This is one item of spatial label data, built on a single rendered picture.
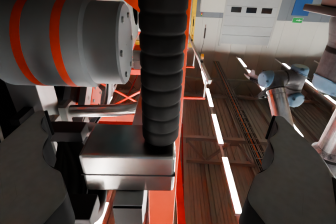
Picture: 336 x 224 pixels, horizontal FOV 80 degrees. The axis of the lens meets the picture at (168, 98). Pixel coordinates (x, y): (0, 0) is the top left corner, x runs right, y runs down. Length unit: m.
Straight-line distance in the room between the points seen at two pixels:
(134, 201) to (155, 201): 1.15
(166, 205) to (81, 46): 1.22
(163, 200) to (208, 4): 10.68
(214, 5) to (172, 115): 11.36
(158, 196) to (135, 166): 1.14
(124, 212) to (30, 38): 0.24
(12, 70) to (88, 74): 0.10
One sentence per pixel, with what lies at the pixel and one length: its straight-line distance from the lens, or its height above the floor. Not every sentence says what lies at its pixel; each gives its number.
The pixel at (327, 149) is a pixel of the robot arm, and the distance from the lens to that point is 1.01.
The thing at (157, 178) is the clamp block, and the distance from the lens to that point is 0.21.
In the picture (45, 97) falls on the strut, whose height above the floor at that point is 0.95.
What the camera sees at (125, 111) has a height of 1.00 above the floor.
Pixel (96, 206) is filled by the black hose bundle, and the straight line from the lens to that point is 0.25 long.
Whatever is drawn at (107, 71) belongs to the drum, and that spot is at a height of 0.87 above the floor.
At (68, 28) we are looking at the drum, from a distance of 0.30.
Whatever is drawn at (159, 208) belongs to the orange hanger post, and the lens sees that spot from 1.43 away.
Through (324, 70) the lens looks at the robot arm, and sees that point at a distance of 0.77.
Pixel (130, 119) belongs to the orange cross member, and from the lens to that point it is 3.37.
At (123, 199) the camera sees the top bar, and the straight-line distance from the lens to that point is 0.23.
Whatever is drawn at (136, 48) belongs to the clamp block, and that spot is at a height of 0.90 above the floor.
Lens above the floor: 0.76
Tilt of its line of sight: 29 degrees up
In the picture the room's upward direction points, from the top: 178 degrees counter-clockwise
